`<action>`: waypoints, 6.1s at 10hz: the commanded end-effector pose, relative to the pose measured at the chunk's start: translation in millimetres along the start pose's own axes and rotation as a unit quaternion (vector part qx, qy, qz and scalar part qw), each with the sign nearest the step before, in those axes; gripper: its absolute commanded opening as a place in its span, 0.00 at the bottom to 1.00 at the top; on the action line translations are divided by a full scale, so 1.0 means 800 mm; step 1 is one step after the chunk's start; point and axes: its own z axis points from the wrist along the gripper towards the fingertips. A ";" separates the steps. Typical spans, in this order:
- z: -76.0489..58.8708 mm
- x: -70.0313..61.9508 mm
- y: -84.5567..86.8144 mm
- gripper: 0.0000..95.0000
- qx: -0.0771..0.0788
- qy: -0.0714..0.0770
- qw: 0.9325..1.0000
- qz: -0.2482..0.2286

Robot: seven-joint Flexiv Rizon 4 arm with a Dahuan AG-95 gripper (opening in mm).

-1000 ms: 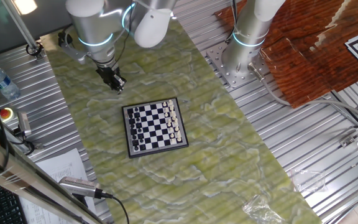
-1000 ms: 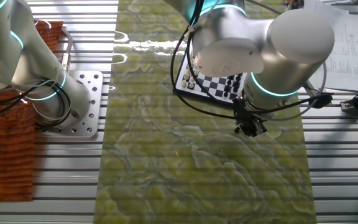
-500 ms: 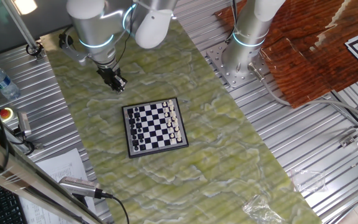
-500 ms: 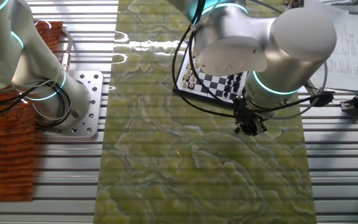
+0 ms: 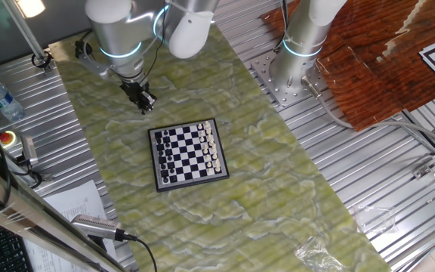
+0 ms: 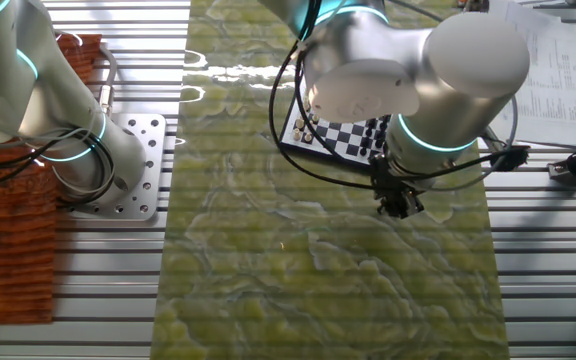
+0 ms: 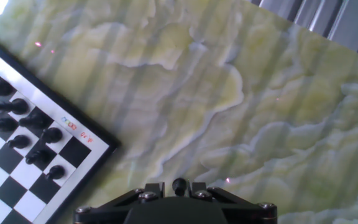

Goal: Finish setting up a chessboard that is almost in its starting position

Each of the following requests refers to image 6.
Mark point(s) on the metal base mounting plate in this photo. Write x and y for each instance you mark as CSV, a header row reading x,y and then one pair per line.
x,y
150,165

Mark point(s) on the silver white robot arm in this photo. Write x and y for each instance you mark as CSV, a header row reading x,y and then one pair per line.
x,y
468,50

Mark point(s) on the black chess bishop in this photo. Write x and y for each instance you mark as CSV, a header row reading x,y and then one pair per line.
x,y
382,131

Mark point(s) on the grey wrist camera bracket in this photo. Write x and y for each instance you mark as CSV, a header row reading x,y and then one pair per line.
x,y
490,136

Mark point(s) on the white chess rook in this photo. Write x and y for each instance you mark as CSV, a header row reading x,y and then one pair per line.
x,y
296,134

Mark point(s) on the black chess pawn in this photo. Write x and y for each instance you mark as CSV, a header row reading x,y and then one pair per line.
x,y
363,150
369,130

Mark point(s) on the printed white paper sheet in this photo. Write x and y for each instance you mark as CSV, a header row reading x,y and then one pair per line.
x,y
553,75

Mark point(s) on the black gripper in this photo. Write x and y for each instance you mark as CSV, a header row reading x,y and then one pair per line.
x,y
395,185

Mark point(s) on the orange wood grain mat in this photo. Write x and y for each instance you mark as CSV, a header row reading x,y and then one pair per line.
x,y
8,250

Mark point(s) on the white chess pawn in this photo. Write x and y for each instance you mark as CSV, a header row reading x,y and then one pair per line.
x,y
308,136
314,118

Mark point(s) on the green marble pattern mat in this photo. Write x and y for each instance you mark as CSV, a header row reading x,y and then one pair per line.
x,y
318,280

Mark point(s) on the black white magnetic chessboard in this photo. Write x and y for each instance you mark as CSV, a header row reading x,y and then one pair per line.
x,y
340,137

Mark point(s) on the white chess knight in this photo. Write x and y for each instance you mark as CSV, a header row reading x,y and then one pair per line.
x,y
299,122

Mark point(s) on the black chess knight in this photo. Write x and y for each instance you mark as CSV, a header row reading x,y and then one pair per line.
x,y
379,142

